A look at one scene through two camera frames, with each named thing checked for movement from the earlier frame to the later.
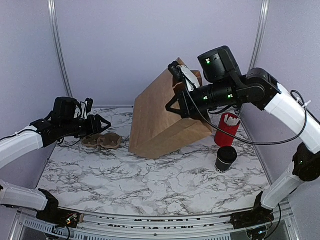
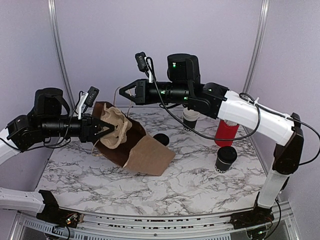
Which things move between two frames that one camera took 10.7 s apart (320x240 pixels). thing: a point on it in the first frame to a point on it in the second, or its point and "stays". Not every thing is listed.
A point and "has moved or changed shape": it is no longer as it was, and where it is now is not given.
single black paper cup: (221, 166) stays
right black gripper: (188, 109) to (142, 94)
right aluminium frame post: (263, 18) stays
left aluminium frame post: (53, 12) stays
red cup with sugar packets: (229, 122) stays
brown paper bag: (155, 130) to (126, 145)
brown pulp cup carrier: (110, 140) has moved or changed shape
